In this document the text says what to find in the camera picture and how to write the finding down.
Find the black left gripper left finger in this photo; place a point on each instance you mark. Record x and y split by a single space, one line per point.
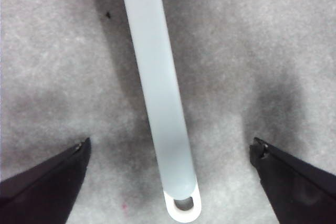
42 195

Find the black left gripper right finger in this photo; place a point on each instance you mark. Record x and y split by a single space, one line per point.
302 190

